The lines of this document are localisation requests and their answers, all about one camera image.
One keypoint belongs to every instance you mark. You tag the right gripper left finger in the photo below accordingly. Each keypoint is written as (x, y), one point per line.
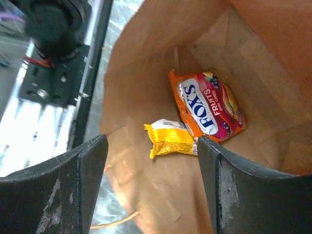
(57, 196)

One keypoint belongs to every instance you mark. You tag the yellow snack bag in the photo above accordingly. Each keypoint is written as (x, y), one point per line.
(170, 137)

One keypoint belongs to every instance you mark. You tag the aluminium rail frame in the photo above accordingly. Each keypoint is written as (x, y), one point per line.
(46, 114)

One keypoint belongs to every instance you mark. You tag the Fox's fruits candy bag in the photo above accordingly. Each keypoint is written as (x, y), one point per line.
(207, 106)

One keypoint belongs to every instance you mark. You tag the red paper bag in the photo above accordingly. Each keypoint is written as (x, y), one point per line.
(263, 51)

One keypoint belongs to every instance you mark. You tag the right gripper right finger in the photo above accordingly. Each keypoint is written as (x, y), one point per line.
(247, 198)

